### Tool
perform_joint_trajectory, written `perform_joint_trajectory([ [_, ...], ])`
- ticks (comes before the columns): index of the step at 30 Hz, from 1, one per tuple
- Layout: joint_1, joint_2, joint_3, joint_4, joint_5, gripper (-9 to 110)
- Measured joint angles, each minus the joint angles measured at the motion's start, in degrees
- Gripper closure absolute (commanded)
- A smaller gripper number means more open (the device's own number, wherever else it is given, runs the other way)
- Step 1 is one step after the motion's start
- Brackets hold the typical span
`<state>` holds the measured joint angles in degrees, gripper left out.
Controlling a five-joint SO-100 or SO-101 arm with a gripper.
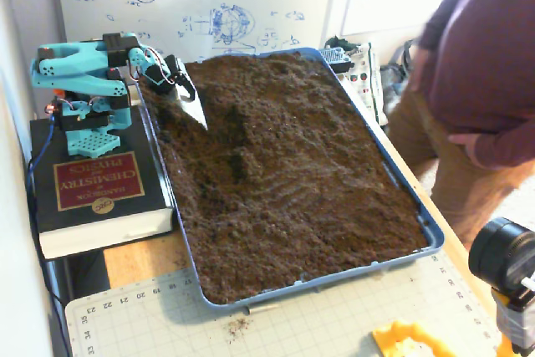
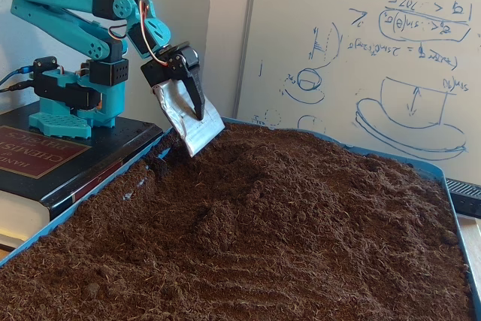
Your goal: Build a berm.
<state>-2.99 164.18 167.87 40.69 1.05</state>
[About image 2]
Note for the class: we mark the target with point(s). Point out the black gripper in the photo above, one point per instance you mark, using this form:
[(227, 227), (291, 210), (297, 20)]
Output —
[(179, 65)]

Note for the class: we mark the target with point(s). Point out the brown soil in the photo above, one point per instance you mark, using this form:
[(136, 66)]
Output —
[(263, 242)]

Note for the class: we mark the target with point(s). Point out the black chemistry physics handbook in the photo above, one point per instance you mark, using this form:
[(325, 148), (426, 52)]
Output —
[(22, 185)]

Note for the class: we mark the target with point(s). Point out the whiteboard with blue drawings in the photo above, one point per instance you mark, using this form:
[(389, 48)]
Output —
[(376, 73)]

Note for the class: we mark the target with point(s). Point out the blue plastic tray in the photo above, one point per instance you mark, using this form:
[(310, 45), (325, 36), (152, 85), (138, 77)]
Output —
[(432, 167)]

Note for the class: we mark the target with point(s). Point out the black perforated box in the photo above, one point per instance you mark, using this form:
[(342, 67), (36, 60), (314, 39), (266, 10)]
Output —
[(466, 200)]

